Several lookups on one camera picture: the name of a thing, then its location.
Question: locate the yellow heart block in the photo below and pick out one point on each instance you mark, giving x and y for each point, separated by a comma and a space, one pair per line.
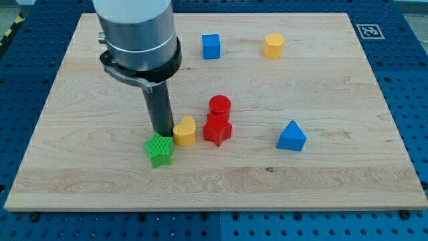
185, 133

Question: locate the green star block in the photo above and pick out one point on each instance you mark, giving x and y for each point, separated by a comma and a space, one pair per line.
159, 150

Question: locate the fiducial marker tag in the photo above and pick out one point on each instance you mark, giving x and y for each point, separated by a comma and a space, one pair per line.
369, 31

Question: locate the wooden board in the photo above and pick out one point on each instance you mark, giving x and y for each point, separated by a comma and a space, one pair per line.
86, 152

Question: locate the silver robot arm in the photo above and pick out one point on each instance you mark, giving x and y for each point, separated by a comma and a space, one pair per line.
143, 49

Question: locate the red cylinder block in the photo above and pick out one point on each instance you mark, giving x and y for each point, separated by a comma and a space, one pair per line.
220, 104

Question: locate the blue triangle block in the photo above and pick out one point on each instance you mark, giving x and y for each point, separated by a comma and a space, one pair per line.
292, 138

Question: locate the red star block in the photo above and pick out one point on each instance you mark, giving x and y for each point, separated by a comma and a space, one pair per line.
217, 129

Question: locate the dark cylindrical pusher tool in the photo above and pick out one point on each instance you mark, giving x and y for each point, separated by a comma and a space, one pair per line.
159, 109

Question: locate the blue cube block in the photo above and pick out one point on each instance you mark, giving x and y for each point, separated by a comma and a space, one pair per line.
211, 46

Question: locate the yellow hexagon block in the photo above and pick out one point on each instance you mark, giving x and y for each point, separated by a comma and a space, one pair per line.
273, 45

